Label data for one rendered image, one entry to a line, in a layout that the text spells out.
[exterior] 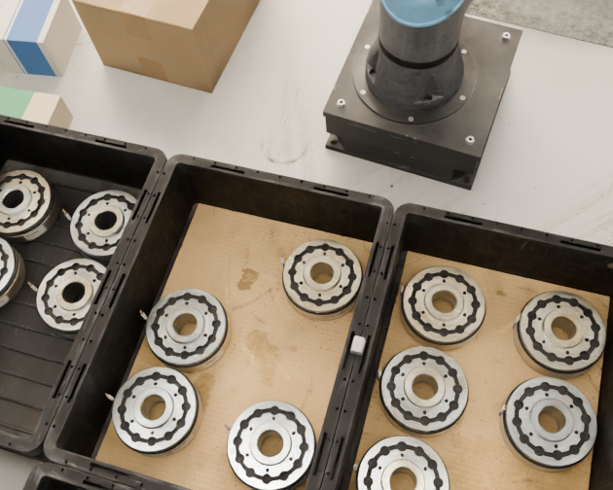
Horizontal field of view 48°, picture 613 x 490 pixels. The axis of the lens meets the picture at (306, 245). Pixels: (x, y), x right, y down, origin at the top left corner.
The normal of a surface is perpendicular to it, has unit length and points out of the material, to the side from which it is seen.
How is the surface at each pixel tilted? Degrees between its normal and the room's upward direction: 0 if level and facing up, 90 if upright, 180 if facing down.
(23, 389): 0
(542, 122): 0
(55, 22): 90
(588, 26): 0
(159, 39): 90
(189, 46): 90
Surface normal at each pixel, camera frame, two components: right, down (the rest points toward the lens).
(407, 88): -0.30, 0.72
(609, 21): -0.07, -0.44
